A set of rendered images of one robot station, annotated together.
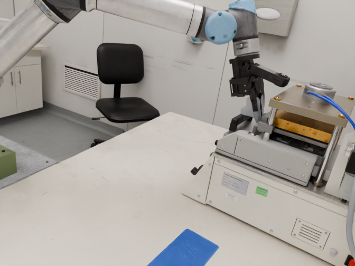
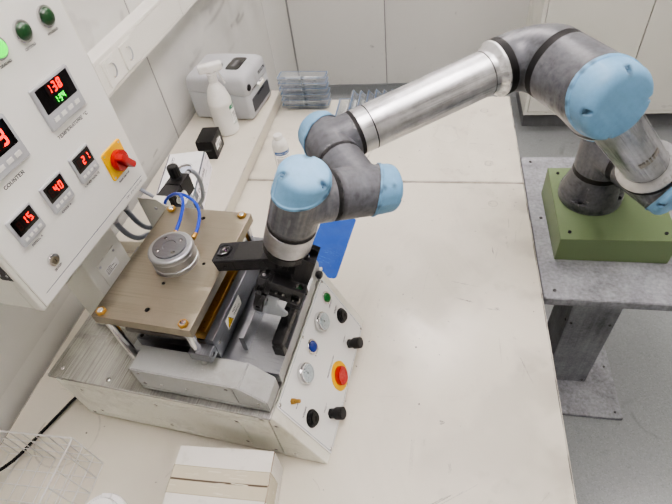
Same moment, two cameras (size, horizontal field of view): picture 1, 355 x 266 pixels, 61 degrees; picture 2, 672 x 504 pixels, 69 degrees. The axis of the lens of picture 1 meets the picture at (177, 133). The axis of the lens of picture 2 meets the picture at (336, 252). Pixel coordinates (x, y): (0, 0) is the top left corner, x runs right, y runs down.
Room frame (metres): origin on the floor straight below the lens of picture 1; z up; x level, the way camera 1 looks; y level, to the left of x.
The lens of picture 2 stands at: (1.47, -0.19, 1.71)
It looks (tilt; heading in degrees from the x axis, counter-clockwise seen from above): 46 degrees down; 171
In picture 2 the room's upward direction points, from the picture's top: 9 degrees counter-clockwise
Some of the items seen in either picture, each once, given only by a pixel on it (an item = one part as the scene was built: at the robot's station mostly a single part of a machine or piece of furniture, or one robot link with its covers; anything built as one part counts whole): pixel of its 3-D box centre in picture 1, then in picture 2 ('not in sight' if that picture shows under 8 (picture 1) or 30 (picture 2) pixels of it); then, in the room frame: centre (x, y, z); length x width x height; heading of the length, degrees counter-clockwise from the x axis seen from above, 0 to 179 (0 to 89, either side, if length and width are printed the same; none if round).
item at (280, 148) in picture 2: not in sight; (281, 154); (0.15, -0.09, 0.82); 0.05 x 0.05 x 0.14
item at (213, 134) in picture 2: not in sight; (210, 143); (-0.01, -0.31, 0.83); 0.09 x 0.06 x 0.07; 159
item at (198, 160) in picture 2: not in sight; (185, 183); (0.19, -0.40, 0.83); 0.23 x 0.12 x 0.07; 167
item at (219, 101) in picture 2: not in sight; (219, 98); (-0.12, -0.24, 0.92); 0.09 x 0.08 x 0.25; 93
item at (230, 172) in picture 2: not in sight; (211, 159); (0.00, -0.32, 0.77); 0.84 x 0.30 x 0.04; 155
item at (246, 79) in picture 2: not in sight; (230, 85); (-0.27, -0.19, 0.88); 0.25 x 0.20 x 0.17; 59
